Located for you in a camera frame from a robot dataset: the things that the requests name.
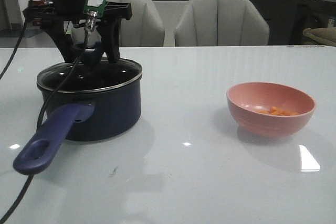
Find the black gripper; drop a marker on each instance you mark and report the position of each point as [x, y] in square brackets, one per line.
[72, 10]

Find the glass pot lid blue knob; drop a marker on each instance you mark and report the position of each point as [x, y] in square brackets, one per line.
[93, 74]

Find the pink plastic bowl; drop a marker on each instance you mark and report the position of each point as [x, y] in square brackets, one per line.
[245, 99]

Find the orange ham slices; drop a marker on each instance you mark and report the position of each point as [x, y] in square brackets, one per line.
[273, 110]

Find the red trash bin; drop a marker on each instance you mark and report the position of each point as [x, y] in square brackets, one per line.
[34, 8]

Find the left grey upholstered chair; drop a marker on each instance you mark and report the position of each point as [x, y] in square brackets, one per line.
[145, 27]

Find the grey upholstered chair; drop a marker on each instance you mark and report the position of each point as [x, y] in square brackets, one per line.
[145, 27]
[221, 23]

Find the right grey upholstered chair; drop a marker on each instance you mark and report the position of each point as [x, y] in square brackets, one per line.
[221, 23]

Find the dark kitchen counter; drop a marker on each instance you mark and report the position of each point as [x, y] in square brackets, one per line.
[288, 18]

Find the beige cushion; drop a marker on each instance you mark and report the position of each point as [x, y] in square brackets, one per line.
[319, 36]

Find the blue saucepan with handle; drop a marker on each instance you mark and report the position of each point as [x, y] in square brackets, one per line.
[79, 117]

